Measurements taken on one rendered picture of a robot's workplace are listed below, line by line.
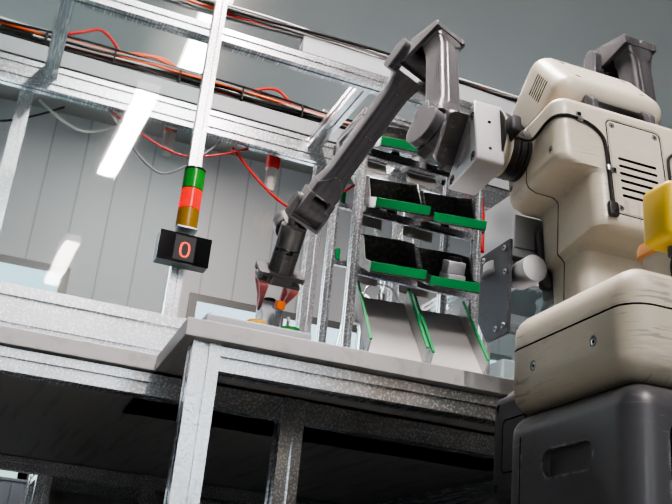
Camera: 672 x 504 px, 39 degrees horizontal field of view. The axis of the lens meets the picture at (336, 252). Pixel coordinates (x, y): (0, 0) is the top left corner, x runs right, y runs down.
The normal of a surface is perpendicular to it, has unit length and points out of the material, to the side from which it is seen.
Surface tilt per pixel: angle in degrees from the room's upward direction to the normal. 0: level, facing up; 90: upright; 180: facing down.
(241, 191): 90
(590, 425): 90
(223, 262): 90
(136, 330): 90
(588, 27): 180
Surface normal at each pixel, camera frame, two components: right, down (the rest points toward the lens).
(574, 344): -0.94, -0.21
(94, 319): 0.37, -0.31
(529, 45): -0.09, 0.92
